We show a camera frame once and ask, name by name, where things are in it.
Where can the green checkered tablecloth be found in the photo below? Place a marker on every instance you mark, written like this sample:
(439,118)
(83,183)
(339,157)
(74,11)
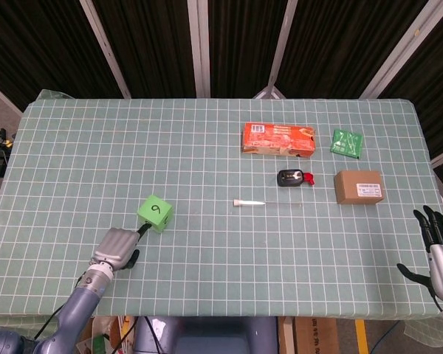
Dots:
(221,239)

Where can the black and red device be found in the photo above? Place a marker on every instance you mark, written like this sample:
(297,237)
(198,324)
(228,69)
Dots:
(289,177)

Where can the green foam cube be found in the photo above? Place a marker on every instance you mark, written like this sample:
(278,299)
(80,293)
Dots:
(156,212)

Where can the orange snack box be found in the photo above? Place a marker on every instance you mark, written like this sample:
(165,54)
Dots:
(278,140)

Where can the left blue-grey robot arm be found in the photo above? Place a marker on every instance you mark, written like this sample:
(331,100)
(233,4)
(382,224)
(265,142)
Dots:
(70,306)

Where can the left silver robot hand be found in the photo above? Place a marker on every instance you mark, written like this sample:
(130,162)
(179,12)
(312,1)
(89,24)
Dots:
(115,249)

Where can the blue-grey robot torso base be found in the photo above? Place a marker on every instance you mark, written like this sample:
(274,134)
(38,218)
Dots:
(203,335)

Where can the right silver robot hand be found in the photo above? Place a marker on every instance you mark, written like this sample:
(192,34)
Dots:
(437,250)

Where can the brown cardboard box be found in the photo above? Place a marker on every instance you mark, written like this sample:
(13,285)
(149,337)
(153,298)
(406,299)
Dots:
(358,187)

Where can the green foil packet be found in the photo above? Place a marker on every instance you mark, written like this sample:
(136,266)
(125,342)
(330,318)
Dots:
(346,142)

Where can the cardboard box under table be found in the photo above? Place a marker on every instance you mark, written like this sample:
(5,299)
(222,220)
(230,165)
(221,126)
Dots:
(314,335)

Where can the white folding screen frame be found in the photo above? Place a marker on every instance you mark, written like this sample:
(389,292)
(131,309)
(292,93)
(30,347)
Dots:
(203,48)

